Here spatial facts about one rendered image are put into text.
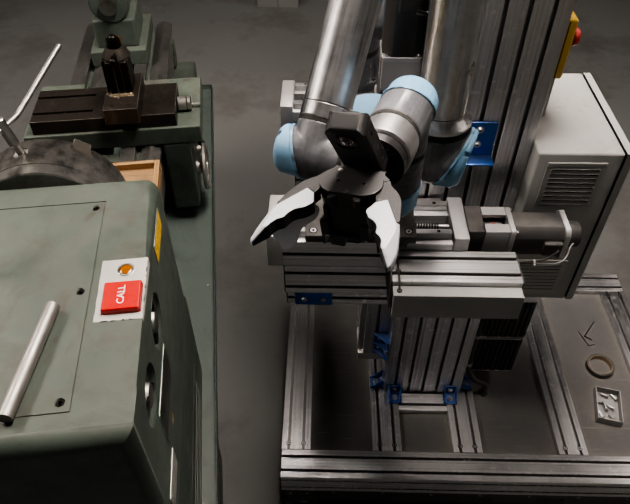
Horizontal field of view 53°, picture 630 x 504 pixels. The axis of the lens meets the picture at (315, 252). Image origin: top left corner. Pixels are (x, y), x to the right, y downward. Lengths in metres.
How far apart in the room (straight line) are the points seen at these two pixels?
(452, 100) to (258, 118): 2.67
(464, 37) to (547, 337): 1.55
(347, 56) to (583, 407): 1.63
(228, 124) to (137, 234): 2.55
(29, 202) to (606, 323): 1.99
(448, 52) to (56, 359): 0.76
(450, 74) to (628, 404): 1.54
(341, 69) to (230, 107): 2.91
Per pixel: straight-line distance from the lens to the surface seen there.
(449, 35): 1.05
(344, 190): 0.69
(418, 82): 0.87
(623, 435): 2.29
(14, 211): 1.29
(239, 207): 3.10
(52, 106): 2.14
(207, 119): 2.74
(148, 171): 1.92
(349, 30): 0.94
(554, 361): 2.36
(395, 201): 0.67
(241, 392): 2.41
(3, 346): 1.07
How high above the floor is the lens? 2.03
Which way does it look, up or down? 45 degrees down
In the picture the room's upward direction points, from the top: straight up
